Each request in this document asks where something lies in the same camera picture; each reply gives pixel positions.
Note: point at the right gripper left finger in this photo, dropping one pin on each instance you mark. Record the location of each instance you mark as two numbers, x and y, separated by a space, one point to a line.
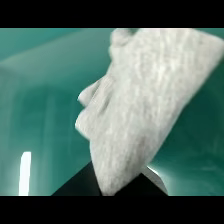
81 182

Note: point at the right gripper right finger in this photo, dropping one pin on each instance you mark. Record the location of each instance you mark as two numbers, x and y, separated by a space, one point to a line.
143 186

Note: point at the light grey garment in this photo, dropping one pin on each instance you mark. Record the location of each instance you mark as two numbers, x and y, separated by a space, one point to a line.
143 110

